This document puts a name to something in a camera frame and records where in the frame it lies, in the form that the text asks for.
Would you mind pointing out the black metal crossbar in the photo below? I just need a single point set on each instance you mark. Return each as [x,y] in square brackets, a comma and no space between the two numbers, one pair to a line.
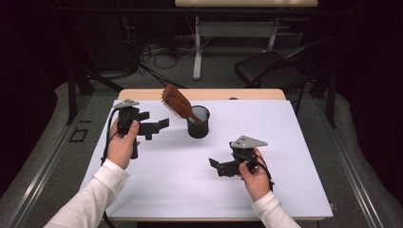
[126,10]

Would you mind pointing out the person's right hand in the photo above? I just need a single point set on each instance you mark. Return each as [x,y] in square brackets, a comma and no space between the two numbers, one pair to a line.
[256,183]

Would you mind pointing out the black mesh cup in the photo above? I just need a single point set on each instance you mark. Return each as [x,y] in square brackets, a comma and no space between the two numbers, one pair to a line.
[198,130]

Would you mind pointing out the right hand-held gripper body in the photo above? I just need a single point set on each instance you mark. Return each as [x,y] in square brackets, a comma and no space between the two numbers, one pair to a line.
[245,144]

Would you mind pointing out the light wooden table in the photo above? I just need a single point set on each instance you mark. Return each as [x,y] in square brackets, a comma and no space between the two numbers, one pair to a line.
[221,94]

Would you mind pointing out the white-legged desk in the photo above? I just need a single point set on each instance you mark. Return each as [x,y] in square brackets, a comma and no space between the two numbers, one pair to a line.
[244,3]

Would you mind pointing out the white table mat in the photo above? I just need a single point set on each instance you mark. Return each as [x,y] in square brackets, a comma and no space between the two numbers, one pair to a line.
[301,126]

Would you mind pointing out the brown wooden hairbrush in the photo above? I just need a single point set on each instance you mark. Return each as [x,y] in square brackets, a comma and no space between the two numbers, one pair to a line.
[177,103]

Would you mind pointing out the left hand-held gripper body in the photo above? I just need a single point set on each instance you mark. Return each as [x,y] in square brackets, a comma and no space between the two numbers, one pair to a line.
[128,117]

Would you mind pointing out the black metal stand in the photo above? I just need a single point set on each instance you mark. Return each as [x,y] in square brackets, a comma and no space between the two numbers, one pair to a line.
[72,101]
[331,104]

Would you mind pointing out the black folding chair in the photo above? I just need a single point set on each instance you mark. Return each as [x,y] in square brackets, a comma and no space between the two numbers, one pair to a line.
[269,71]

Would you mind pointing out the metal floor rail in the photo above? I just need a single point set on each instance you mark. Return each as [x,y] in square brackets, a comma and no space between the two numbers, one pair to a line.
[348,171]
[41,177]

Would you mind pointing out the person's left hand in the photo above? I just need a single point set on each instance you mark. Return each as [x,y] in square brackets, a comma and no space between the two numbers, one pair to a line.
[122,148]

